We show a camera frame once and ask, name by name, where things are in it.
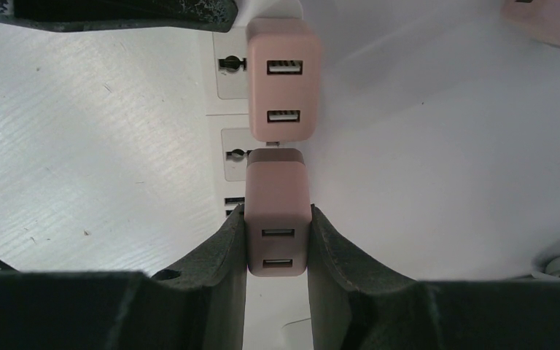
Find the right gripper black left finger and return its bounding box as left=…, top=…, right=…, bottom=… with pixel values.
left=0, top=207, right=246, bottom=349

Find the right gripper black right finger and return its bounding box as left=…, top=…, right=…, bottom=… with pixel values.
left=308, top=208, right=560, bottom=349

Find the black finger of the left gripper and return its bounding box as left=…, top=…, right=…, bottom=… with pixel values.
left=0, top=0, right=238, bottom=33

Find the brown pink plug adapter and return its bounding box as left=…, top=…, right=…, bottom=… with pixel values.
left=244, top=148, right=312, bottom=277

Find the white power strip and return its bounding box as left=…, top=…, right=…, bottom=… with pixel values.
left=198, top=0, right=330, bottom=350

